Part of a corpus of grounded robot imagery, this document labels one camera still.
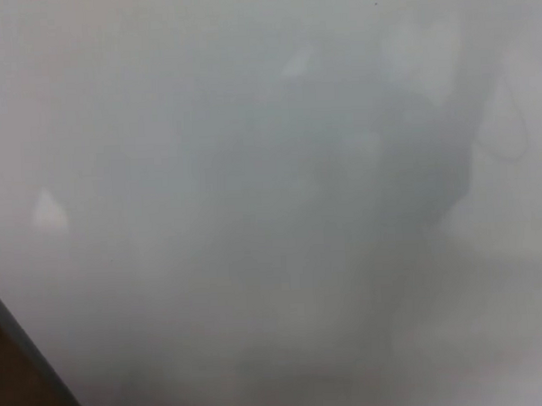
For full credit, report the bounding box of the white whiteboard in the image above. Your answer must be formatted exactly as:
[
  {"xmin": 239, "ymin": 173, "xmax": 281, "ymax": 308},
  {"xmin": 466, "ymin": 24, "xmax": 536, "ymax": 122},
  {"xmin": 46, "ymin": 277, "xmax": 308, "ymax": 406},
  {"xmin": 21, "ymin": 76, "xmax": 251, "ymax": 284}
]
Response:
[{"xmin": 0, "ymin": 0, "xmax": 542, "ymax": 406}]

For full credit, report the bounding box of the grey whiteboard frame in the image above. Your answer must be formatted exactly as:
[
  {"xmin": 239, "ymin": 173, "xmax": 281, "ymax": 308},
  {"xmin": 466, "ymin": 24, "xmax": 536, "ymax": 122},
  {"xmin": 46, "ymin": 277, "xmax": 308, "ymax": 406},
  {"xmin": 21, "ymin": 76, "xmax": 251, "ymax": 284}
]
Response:
[{"xmin": 0, "ymin": 271, "xmax": 173, "ymax": 406}]

